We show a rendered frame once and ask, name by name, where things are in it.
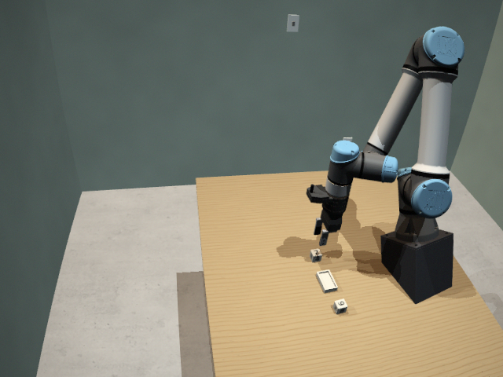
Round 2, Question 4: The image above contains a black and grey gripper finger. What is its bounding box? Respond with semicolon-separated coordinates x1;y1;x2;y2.
319;229;337;246
314;218;322;235

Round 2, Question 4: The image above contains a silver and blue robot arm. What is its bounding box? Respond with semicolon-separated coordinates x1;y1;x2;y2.
328;27;464;242

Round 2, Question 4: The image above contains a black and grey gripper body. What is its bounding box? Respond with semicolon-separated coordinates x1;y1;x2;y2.
307;175;352;232

